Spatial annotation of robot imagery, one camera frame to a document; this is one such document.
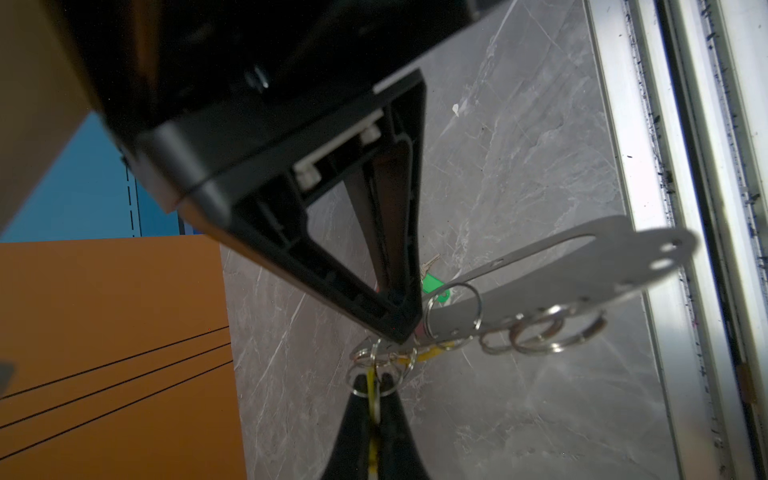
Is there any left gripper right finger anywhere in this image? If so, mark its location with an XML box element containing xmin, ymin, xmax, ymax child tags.
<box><xmin>379</xmin><ymin>390</ymin><xmax>430</xmax><ymax>480</ymax></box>

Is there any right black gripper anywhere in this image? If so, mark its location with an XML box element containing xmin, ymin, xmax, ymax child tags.
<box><xmin>56</xmin><ymin>0</ymin><xmax>481</xmax><ymax>253</ymax></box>

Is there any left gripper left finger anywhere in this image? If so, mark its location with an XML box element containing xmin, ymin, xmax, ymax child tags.
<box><xmin>321</xmin><ymin>394</ymin><xmax>371</xmax><ymax>480</ymax></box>

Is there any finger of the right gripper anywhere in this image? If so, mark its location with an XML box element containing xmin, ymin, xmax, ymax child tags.
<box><xmin>344</xmin><ymin>69</ymin><xmax>426</xmax><ymax>344</ymax></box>
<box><xmin>228</xmin><ymin>178</ymin><xmax>384</xmax><ymax>329</ymax></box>

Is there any yellow key tag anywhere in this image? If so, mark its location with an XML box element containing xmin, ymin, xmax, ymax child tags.
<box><xmin>366</xmin><ymin>362</ymin><xmax>381</xmax><ymax>480</ymax></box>
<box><xmin>395</xmin><ymin>341</ymin><xmax>463</xmax><ymax>366</ymax></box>

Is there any green key tag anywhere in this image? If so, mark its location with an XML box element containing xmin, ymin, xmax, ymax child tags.
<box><xmin>422</xmin><ymin>273</ymin><xmax>450</xmax><ymax>303</ymax></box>

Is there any aluminium front rail frame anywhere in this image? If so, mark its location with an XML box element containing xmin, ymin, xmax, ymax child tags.
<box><xmin>585</xmin><ymin>1</ymin><xmax>767</xmax><ymax>479</ymax></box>

